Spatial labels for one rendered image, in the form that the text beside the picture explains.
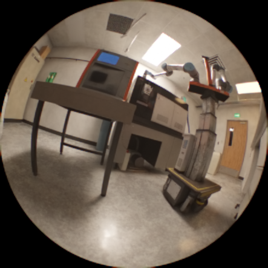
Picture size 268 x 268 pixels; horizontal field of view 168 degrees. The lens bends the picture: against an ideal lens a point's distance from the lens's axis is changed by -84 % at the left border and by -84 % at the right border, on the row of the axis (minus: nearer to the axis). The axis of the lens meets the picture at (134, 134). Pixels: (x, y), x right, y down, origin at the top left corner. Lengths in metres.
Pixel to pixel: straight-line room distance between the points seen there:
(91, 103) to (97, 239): 0.72
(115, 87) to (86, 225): 0.87
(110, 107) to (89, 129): 1.87
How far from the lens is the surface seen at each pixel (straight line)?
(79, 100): 0.54
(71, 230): 0.60
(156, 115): 1.42
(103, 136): 1.96
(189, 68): 1.14
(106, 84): 0.65
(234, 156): 4.26
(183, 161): 0.97
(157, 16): 2.34
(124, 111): 0.52
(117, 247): 0.57
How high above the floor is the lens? 0.54
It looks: level
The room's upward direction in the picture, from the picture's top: 15 degrees clockwise
